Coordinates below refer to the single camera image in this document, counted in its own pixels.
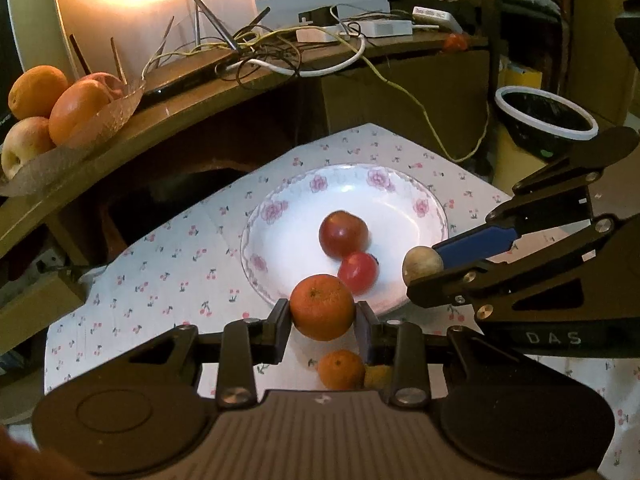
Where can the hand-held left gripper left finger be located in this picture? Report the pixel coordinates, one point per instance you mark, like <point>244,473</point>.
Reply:
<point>281,327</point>

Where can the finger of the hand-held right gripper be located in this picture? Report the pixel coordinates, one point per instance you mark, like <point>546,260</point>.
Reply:
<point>450,290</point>
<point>475,247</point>

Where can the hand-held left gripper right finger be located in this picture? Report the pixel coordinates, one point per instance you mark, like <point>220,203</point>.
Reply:
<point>364,332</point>

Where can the small brown round fruit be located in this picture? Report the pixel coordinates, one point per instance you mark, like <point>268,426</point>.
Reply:
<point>420,265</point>

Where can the orange tangerine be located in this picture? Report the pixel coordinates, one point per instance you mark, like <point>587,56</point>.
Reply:
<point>340,370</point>
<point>322,307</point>

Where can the small yellowish brown fruit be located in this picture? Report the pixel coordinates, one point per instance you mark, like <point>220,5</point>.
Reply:
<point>377,377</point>

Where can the bright red tomato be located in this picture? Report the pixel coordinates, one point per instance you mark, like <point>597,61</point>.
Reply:
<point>357,272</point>

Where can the white floral plate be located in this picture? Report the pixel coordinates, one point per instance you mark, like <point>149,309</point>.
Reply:
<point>300,240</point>

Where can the large dark red tomato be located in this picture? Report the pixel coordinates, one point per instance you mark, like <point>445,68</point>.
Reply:
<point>342,235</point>

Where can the cherry print tablecloth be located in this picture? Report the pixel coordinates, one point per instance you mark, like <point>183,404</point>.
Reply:
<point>165,270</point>

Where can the yellow trash bin black bag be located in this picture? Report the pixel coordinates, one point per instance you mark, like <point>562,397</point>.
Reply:
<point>545,115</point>

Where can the yellow box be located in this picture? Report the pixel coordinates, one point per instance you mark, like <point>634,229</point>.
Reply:
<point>522,77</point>

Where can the white rectangular adapter box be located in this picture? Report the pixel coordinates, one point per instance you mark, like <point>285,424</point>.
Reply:
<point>387,28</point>

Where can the long white power strip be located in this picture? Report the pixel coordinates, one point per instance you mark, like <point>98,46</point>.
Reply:
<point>435,14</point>

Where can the dark wooden shelf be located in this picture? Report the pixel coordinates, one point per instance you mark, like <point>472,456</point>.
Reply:
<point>492,10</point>

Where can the wooden drawer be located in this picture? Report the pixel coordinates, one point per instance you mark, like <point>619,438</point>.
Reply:
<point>35,305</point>

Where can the small white power strip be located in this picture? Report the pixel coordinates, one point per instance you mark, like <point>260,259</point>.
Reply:
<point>320,35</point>

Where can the black router with antennas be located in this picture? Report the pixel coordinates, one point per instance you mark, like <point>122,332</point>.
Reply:
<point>190,72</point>

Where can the glass fruit bowl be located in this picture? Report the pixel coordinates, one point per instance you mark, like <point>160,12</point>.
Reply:
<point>115,110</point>

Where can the black power adapter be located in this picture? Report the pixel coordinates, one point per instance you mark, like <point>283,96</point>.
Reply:
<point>317,15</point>

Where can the red apple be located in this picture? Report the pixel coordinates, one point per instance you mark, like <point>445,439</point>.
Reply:
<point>112,87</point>

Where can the large orange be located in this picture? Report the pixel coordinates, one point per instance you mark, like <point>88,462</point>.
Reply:
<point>35,92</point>
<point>75,115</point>

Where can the pale yellow apple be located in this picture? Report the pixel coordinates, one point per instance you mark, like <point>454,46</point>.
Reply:
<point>25,145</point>

